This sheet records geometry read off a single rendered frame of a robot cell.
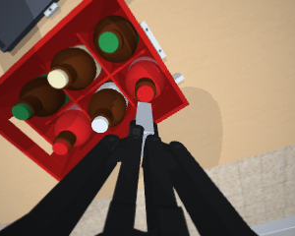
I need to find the brown glass bottle with cream cap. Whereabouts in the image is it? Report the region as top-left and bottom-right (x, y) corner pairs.
(47, 45), (102, 90)

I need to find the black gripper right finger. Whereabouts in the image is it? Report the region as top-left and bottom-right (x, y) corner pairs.
(141, 102), (259, 236)

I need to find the brown bottle with white cap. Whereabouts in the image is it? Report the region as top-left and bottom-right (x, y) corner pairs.
(88, 81), (129, 133)

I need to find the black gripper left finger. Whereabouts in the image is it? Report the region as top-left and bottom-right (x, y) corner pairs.
(0, 101), (145, 236)

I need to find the red bottle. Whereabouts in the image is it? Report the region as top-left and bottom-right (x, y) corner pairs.
(125, 56), (165, 102)
(52, 103), (93, 155)

